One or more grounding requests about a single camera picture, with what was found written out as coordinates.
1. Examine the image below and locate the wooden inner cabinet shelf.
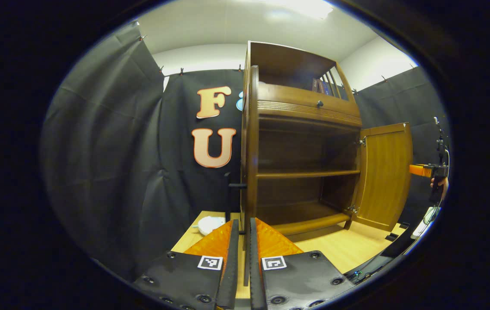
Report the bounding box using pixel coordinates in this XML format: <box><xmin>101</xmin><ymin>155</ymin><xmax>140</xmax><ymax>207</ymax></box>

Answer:
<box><xmin>257</xmin><ymin>170</ymin><xmax>361</xmax><ymax>180</ymax></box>

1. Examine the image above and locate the ceiling light panel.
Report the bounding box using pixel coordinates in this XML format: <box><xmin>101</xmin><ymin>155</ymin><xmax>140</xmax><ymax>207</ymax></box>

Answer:
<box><xmin>267</xmin><ymin>0</ymin><xmax>334</xmax><ymax>20</ymax></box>

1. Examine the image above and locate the wooden shoe cabinet door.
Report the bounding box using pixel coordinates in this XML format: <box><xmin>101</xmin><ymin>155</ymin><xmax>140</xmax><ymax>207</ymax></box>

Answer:
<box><xmin>240</xmin><ymin>65</ymin><xmax>261</xmax><ymax>250</ymax></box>
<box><xmin>350</xmin><ymin>122</ymin><xmax>413</xmax><ymax>232</ymax></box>

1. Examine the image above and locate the wooden double-door shoe cabinet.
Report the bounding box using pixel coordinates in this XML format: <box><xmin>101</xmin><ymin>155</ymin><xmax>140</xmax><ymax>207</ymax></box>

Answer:
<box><xmin>240</xmin><ymin>41</ymin><xmax>413</xmax><ymax>236</ymax></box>

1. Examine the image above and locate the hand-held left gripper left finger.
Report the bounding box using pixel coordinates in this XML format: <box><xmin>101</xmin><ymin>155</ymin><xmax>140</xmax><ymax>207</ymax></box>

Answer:
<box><xmin>133</xmin><ymin>219</ymin><xmax>240</xmax><ymax>310</ymax></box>

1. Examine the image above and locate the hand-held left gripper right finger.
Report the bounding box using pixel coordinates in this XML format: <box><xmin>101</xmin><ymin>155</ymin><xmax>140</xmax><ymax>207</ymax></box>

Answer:
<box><xmin>249</xmin><ymin>217</ymin><xmax>355</xmax><ymax>310</ymax></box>

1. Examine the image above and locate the black door handle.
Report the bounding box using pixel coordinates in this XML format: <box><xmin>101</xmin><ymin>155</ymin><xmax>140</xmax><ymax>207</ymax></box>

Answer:
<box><xmin>224</xmin><ymin>172</ymin><xmax>248</xmax><ymax>222</ymax></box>

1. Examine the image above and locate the wooden cabinet drawer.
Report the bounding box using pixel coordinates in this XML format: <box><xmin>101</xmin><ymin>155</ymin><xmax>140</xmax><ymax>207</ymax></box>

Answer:
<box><xmin>257</xmin><ymin>83</ymin><xmax>362</xmax><ymax>126</ymax></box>

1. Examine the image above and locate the small white object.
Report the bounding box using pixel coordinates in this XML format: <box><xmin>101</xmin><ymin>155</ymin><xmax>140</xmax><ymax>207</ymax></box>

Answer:
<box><xmin>197</xmin><ymin>216</ymin><xmax>226</xmax><ymax>236</ymax></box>

